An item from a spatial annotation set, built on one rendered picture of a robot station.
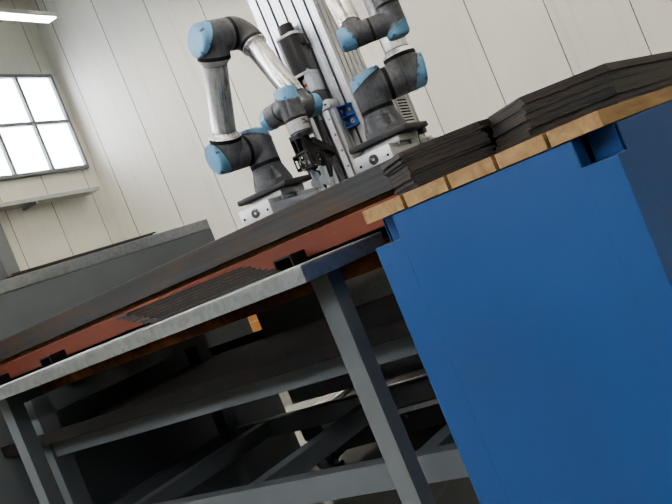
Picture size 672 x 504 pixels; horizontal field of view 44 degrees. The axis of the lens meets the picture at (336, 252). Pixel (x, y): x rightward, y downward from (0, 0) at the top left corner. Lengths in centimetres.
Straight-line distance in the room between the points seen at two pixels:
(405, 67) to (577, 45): 930
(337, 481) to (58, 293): 134
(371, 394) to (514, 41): 1098
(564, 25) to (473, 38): 127
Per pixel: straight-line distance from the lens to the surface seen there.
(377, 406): 150
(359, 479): 190
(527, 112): 120
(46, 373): 192
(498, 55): 1237
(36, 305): 287
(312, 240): 173
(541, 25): 1225
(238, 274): 171
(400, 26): 269
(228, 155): 303
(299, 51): 313
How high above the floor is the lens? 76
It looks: 1 degrees down
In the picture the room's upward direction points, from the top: 22 degrees counter-clockwise
